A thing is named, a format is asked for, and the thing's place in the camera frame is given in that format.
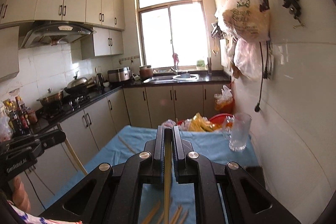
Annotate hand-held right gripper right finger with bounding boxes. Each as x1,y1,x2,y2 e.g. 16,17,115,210
172,126,301,224

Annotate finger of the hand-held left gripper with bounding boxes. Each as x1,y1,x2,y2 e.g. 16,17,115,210
0,130,67,159

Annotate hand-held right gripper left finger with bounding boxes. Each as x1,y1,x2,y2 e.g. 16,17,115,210
38,126,165,224

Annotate hanging kitchen utensils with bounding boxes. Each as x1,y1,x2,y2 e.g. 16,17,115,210
211,21,227,57

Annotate person's left hand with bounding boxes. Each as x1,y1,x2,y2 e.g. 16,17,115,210
11,176,31,214

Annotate blue tablecloth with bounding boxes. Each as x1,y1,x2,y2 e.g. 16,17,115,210
43,124,263,224

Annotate black gas stove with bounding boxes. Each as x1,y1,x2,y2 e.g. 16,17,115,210
41,93,91,120

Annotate steel pot with glass lid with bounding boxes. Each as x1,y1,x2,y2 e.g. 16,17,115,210
36,88,65,107

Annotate crumpled white plastic bag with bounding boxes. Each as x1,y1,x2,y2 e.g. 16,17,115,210
161,119,179,128

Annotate yellow plastic bag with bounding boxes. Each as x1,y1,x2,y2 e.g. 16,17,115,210
187,113,215,133

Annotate person's patterned clothing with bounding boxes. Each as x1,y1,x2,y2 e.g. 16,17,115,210
7,200,82,224

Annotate steel wok with lid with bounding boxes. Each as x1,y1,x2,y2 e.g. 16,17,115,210
64,70,96,95

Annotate red plastic basin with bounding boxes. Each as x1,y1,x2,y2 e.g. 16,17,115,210
177,113,235,133

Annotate cream base cabinets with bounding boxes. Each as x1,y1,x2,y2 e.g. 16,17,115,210
8,82,232,210

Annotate black kitchen countertop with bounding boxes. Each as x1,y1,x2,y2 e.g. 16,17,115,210
29,70,231,135

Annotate clear glass mug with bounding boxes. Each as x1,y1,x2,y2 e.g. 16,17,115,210
223,112,253,152

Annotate steel kettle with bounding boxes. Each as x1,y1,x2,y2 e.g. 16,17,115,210
95,72,105,88

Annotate orange plastic bag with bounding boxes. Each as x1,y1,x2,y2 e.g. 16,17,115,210
214,84,235,112

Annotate steel sink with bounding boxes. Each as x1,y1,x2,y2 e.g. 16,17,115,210
143,74,200,83

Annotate silver rice cooker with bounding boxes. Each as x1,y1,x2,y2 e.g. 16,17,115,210
107,67,132,83

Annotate brown clay pot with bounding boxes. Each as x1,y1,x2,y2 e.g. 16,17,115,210
139,65,154,80

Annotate faucet with pink cloth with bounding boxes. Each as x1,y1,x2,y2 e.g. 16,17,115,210
171,52,182,75

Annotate steel range hood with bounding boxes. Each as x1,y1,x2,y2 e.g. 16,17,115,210
19,20,96,50

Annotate white cutting board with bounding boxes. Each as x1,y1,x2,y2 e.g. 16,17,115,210
220,39,232,67

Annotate kitchen window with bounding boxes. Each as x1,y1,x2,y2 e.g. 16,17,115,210
135,0,211,71

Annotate white printed plastic bag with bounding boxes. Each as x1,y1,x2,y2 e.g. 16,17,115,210
215,0,271,44

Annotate short cream wall cabinet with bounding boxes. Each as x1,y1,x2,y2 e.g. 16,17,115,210
80,27,124,60

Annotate black power cable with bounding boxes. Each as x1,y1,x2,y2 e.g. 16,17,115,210
254,40,276,113

